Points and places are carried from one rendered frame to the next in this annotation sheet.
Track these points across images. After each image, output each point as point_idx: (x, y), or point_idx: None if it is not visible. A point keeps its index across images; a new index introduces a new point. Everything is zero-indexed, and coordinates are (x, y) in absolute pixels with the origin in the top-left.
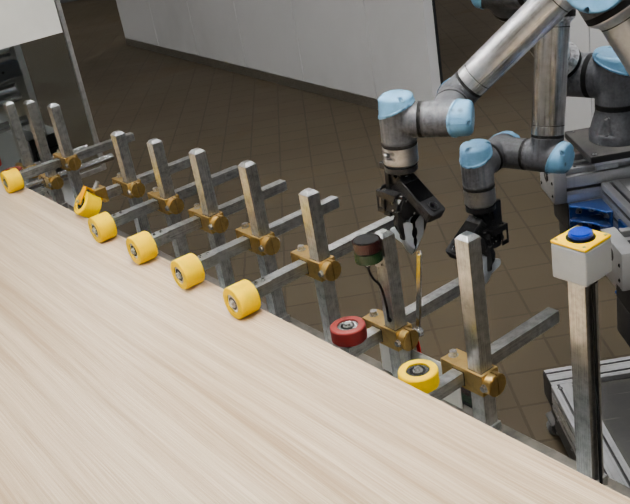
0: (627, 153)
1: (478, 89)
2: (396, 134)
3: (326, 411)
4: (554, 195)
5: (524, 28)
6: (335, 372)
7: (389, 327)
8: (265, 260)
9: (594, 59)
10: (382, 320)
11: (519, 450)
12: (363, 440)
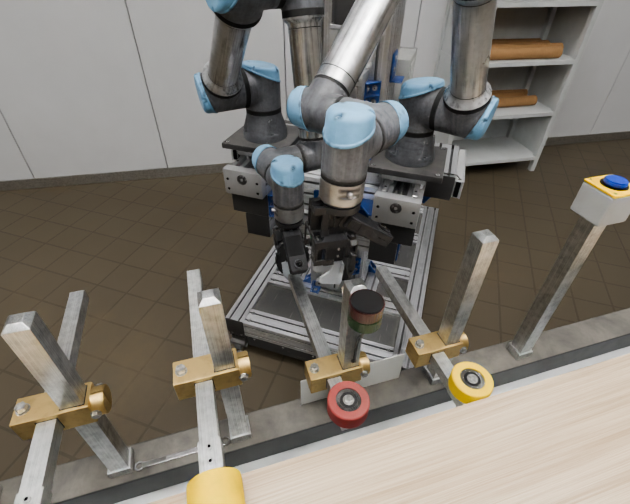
0: (293, 143)
1: (351, 92)
2: (367, 162)
3: (523, 496)
4: (261, 192)
5: (388, 12)
6: (440, 452)
7: (349, 367)
8: (97, 422)
9: (253, 72)
10: (331, 367)
11: (617, 366)
12: (590, 480)
